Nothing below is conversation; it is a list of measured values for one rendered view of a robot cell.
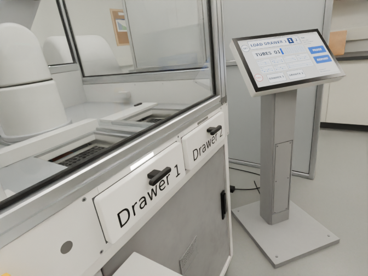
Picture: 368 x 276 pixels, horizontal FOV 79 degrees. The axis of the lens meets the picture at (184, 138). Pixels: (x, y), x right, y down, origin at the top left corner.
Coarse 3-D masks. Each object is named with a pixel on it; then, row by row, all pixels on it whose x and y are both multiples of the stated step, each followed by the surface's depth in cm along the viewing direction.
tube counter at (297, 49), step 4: (276, 48) 111; (280, 48) 111; (284, 48) 112; (288, 48) 112; (292, 48) 113; (296, 48) 113; (300, 48) 113; (304, 48) 114; (276, 52) 110; (280, 52) 110; (284, 52) 111; (288, 52) 111; (292, 52) 112; (296, 52) 112; (300, 52) 112
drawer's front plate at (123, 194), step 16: (176, 144) 62; (160, 160) 56; (176, 160) 62; (128, 176) 48; (144, 176) 51; (112, 192) 44; (128, 192) 48; (144, 192) 52; (160, 192) 57; (96, 208) 43; (112, 208) 44; (128, 208) 48; (144, 208) 52; (112, 224) 45; (128, 224) 48; (112, 240) 45
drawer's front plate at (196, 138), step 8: (208, 120) 79; (216, 120) 83; (200, 128) 73; (224, 128) 90; (184, 136) 67; (192, 136) 69; (200, 136) 73; (208, 136) 78; (216, 136) 84; (224, 136) 91; (184, 144) 67; (192, 144) 69; (200, 144) 74; (216, 144) 85; (184, 152) 68; (192, 152) 70; (200, 152) 74; (208, 152) 79; (184, 160) 69; (192, 160) 70; (200, 160) 75; (192, 168) 71
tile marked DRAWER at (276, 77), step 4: (280, 72) 106; (268, 76) 104; (272, 76) 104; (276, 76) 104; (280, 76) 105; (284, 76) 105; (272, 80) 103; (276, 80) 103; (280, 80) 104; (284, 80) 104
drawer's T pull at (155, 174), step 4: (168, 168) 53; (152, 172) 52; (156, 172) 52; (160, 172) 52; (164, 172) 52; (168, 172) 53; (148, 176) 52; (152, 176) 51; (156, 176) 50; (160, 176) 51; (164, 176) 52; (152, 180) 49; (156, 180) 49; (152, 184) 49
